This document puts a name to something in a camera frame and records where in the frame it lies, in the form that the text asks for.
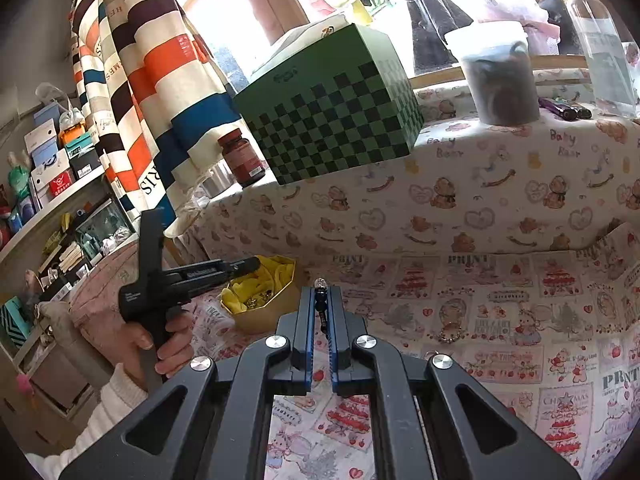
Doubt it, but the brown medicine bottle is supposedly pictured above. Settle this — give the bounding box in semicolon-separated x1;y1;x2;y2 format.
218;128;267;188

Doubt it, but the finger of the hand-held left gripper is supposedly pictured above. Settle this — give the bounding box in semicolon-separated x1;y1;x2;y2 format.
219;256;261;275

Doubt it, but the pink padded seat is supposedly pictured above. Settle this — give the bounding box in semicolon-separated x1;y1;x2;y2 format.
67;242;201;347

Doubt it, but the dark hanging garment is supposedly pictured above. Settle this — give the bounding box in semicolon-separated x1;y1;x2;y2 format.
345;0;476;77

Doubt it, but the clear spray bottle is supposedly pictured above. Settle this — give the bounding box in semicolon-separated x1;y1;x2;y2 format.
565;0;640;118

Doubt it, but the yellow satin cloth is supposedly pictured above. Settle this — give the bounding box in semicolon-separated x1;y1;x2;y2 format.
222;255;297;315

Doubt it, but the pearl bead bracelet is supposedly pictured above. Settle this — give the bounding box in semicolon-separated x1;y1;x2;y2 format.
439;326;474;345

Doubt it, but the person's left hand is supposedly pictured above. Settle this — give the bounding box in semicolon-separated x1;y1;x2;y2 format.
120;310;194;392

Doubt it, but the plastic jar with white lid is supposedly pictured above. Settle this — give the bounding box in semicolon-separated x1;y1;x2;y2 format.
444;21;542;126

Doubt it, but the shelf of small boxes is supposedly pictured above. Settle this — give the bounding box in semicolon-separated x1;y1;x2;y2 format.
0;85;137;321

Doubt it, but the striped curtain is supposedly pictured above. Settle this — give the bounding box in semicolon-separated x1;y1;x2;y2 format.
70;0;246;238

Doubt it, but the green checkered box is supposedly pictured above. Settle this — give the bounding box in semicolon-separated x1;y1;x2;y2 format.
232;22;425;186

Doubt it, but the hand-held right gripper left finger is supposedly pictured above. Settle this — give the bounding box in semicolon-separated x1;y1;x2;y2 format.
59;285;321;480

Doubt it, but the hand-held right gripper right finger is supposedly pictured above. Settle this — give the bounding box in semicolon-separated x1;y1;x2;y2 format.
327;285;581;480

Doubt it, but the black bead bracelet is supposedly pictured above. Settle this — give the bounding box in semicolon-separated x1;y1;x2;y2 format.
312;280;332;337

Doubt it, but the gold octagonal jewelry box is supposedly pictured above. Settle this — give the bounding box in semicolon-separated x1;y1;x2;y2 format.
220;255;302;335

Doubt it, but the person's left forearm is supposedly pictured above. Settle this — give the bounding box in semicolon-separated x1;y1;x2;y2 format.
25;364;152;480

